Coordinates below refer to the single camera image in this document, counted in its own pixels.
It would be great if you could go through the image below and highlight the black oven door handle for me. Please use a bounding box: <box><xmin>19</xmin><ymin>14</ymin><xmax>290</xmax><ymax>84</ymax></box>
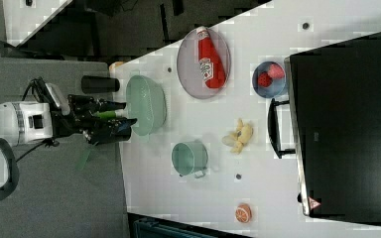
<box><xmin>267</xmin><ymin>99</ymin><xmax>296</xmax><ymax>159</ymax></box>

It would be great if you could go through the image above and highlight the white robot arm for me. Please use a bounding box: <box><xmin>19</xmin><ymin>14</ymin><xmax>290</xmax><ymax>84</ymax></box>
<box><xmin>0</xmin><ymin>94</ymin><xmax>138</xmax><ymax>201</ymax></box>

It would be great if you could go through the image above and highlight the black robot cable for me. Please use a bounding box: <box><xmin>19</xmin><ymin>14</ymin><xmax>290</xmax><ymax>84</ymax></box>
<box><xmin>15</xmin><ymin>77</ymin><xmax>61</xmax><ymax>163</ymax></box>

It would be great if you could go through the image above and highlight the grey round plate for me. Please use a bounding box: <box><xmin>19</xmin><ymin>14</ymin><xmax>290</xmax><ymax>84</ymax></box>
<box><xmin>177</xmin><ymin>29</ymin><xmax>230</xmax><ymax>99</ymax></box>

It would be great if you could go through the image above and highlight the black toaster oven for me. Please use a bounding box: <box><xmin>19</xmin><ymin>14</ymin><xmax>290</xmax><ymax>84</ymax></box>
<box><xmin>285</xmin><ymin>32</ymin><xmax>381</xmax><ymax>225</ymax></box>

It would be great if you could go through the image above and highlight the black cylinder post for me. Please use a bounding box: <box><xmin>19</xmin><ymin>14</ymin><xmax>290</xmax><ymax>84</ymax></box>
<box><xmin>81</xmin><ymin>75</ymin><xmax>120</xmax><ymax>93</ymax></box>

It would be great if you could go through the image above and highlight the blue small bowl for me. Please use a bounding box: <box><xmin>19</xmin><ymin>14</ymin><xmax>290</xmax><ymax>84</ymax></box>
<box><xmin>252</xmin><ymin>61</ymin><xmax>286</xmax><ymax>98</ymax></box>

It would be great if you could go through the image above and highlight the dark red strawberry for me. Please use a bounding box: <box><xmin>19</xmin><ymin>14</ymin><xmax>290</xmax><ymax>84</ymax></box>
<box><xmin>257</xmin><ymin>72</ymin><xmax>273</xmax><ymax>87</ymax></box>

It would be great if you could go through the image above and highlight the yellow plush banana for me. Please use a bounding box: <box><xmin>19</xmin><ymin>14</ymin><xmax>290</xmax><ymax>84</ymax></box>
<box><xmin>221</xmin><ymin>118</ymin><xmax>253</xmax><ymax>155</ymax></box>

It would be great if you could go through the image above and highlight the red ketchup bottle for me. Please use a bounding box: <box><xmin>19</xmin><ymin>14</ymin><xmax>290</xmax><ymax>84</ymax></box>
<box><xmin>196</xmin><ymin>27</ymin><xmax>226</xmax><ymax>89</ymax></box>

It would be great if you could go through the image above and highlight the green perforated colander basket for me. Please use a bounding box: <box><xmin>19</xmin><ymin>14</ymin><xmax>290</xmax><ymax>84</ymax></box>
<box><xmin>126</xmin><ymin>75</ymin><xmax>167</xmax><ymax>136</ymax></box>

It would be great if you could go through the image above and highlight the green cup with handle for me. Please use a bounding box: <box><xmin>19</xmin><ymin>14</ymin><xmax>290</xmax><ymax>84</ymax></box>
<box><xmin>171</xmin><ymin>140</ymin><xmax>208</xmax><ymax>179</ymax></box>

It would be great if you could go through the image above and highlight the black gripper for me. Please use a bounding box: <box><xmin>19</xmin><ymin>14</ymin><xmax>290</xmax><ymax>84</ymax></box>
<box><xmin>51</xmin><ymin>94</ymin><xmax>137</xmax><ymax>144</ymax></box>

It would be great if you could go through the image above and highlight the orange slice toy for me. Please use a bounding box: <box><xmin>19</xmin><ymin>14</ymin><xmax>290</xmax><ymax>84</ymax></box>
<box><xmin>235</xmin><ymin>203</ymin><xmax>252</xmax><ymax>223</ymax></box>

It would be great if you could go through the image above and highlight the pink strawberry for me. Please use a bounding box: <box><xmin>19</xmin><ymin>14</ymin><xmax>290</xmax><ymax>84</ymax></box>
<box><xmin>267</xmin><ymin>63</ymin><xmax>285</xmax><ymax>79</ymax></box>

